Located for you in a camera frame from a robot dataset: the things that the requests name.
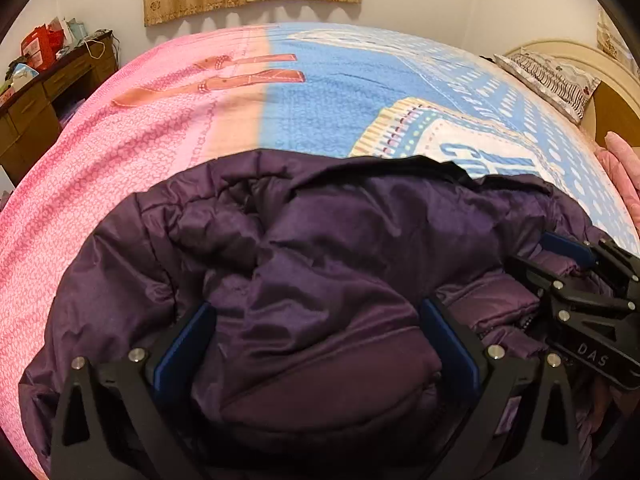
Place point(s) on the cream bed headboard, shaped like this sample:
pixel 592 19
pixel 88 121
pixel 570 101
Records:
pixel 615 110

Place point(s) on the narrow beige floral curtain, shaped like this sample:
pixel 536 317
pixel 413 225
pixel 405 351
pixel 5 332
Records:
pixel 610 35

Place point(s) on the folded pink floral blanket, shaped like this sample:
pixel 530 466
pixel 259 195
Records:
pixel 625 170

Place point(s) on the purple quilted jacket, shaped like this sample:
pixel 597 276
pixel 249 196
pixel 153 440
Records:
pixel 310 260

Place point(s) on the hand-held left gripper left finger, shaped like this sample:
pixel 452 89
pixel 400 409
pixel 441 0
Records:
pixel 182 355

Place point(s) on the pale teal bag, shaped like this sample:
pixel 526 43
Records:
pixel 75 30

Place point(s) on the pink and blue printed bedspread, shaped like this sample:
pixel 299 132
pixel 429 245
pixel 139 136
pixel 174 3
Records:
pixel 325 110

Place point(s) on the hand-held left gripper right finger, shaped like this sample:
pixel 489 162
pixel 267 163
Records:
pixel 450 355

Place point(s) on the brown wooden desk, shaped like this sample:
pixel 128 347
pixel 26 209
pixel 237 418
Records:
pixel 30 125

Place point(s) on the striped frilled pillow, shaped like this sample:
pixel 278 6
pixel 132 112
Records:
pixel 550 82

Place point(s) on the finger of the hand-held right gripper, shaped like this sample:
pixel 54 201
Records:
pixel 555 285
pixel 565 246

